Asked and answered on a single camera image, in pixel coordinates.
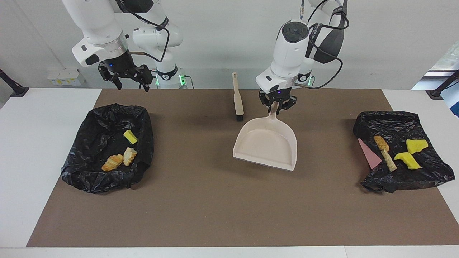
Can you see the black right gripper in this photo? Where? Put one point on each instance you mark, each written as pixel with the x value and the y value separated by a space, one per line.
pixel 123 68

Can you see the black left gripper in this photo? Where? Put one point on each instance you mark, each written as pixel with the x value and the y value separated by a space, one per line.
pixel 278 96

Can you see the beige plastic dustpan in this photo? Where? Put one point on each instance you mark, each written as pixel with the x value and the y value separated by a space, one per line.
pixel 267 143

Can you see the beige hand brush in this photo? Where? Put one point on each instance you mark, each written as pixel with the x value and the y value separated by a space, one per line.
pixel 238 100

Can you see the small yellow sponge piece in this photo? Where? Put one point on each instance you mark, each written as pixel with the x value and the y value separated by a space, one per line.
pixel 130 137

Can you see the pale bread chunk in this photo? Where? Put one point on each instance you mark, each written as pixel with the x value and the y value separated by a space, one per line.
pixel 389 160
pixel 129 156

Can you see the orange toy croissant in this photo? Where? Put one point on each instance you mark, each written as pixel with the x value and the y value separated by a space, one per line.
pixel 112 163

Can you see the brown bread roll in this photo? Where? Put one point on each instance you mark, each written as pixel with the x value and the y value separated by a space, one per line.
pixel 381 142

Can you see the yellow and green sponge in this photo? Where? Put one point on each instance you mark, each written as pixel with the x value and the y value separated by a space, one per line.
pixel 408 160

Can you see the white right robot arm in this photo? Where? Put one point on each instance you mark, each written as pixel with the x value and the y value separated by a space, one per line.
pixel 104 32

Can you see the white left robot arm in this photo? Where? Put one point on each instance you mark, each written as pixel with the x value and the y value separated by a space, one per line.
pixel 290 53

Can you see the open black trash bag bin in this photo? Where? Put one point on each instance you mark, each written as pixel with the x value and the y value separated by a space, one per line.
pixel 89 143

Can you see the pink bin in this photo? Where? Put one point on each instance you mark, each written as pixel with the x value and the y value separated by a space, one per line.
pixel 370 154

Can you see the crumpled black trash bag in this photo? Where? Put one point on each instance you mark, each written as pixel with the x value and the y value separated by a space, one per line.
pixel 398 125

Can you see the black clamp stand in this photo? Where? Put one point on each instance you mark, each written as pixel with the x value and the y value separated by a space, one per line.
pixel 437 94
pixel 16 89

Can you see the brown table mat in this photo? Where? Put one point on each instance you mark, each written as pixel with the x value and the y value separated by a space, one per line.
pixel 229 215

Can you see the white wall socket box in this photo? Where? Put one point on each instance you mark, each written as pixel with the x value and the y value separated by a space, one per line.
pixel 66 77

